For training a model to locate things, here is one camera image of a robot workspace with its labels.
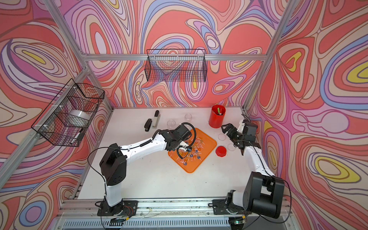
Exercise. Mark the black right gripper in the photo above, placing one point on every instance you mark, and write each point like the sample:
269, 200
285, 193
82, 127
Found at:
230, 134

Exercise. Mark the clear white jar lid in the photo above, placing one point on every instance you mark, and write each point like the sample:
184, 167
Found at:
231, 147

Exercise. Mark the candies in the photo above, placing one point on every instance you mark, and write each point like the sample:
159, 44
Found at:
185, 157

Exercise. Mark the clear candy jar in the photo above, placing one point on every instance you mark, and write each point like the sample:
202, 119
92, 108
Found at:
188, 117

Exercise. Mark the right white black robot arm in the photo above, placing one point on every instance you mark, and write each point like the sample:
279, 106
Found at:
263, 193

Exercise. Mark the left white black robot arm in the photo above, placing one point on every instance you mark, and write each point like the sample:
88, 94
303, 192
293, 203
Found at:
113, 165

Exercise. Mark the orange plastic tray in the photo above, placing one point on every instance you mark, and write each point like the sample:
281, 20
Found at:
209, 145

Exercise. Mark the red cup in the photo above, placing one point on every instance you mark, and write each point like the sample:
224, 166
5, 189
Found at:
216, 120

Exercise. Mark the beige stapler black top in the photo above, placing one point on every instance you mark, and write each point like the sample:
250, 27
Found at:
156, 119

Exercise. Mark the black marker in basket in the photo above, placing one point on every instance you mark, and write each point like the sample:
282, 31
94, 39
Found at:
79, 135

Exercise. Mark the white roll in basket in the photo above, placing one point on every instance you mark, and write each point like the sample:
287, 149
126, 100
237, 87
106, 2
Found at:
78, 118

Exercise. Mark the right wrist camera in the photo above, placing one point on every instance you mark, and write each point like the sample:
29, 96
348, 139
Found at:
243, 125

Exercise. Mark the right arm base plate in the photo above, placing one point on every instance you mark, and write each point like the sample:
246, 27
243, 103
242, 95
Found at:
221, 207

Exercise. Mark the back black wire basket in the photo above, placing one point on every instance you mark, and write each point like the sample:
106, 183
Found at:
176, 65

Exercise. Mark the black wire basket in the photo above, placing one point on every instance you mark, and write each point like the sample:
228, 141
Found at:
176, 65
73, 96

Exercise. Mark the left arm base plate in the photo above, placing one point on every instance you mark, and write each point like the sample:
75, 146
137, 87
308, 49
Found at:
126, 208

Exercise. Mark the left black wire basket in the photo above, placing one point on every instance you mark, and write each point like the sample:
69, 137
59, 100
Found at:
73, 96

